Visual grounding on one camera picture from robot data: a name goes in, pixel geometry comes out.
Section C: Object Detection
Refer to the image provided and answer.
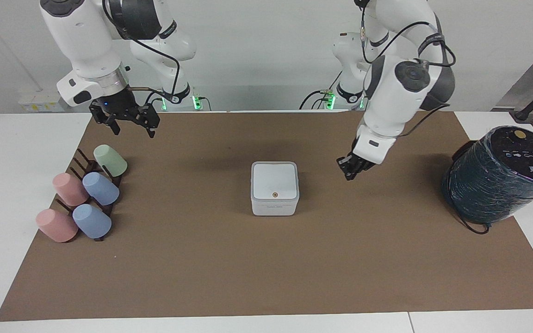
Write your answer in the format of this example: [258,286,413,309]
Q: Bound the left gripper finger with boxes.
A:
[344,162,369,181]
[336,155,357,173]

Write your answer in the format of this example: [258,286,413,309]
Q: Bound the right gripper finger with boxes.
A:
[130,105,161,139]
[89,101,122,136]

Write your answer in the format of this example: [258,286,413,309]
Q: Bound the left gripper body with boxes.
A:
[352,151,376,173]

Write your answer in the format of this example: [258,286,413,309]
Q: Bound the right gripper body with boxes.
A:
[95,86,139,119]

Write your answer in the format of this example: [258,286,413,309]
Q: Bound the white square trash can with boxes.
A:
[250,161,300,217]

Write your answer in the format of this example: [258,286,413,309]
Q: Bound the green cup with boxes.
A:
[93,144,128,178]

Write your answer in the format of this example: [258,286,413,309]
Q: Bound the dark wooden cup rack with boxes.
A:
[56,148,124,242]

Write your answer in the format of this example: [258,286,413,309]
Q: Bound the blue cup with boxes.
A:
[82,172,120,206]
[72,203,112,240]

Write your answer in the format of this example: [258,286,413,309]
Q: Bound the pink cup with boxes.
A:
[52,173,90,207]
[35,208,79,243]

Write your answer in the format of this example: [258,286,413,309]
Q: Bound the dark ribbed cylindrical container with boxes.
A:
[442,125,533,225]

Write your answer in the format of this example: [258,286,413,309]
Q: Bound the black cable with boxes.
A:
[299,69,344,111]
[102,0,182,105]
[447,185,492,235]
[360,0,457,138]

